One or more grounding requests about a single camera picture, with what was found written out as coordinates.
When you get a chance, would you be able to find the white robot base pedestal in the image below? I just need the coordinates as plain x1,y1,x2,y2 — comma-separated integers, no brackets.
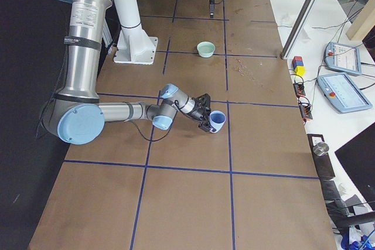
114,0,158,65

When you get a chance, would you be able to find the teach pendant tablet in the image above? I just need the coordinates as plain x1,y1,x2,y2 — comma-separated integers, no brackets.
324,42,362,76
317,73,372,114

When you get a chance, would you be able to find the light green bowl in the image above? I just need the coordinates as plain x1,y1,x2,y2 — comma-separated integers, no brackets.
196,42,216,58

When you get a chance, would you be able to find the yellow cube block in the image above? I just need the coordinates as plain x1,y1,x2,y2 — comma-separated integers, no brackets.
294,66,305,77

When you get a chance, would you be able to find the wooden board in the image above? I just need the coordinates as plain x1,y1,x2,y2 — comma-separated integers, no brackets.
346,0,374,41

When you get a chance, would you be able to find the far teach pendant tablet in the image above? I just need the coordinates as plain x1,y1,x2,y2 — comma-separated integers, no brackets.
324,42,362,76

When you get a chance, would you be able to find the blue-grey plastic cup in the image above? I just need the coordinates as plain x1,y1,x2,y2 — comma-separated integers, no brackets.
209,110,226,133

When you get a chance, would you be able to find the aluminium frame post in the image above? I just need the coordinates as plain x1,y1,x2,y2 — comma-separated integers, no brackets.
280,0,317,59

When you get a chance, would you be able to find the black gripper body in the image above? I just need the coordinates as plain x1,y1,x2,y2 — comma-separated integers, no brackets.
190,94,212,129

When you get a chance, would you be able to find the near teach pendant tablet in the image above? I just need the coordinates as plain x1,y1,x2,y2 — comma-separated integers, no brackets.
317,73,372,114

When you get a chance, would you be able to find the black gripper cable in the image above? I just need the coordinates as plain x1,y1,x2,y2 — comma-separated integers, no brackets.
128,100,203,142

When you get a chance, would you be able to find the black power adapter far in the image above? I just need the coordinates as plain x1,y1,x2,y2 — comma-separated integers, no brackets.
298,101,313,122

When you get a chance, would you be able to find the black monitor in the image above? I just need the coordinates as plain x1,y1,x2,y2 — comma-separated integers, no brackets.
335,124,374,208

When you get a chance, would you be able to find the metal cup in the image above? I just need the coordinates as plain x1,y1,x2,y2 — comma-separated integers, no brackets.
312,142,329,156

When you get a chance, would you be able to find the black box under cup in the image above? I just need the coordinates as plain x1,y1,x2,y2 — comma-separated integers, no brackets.
307,133,335,180

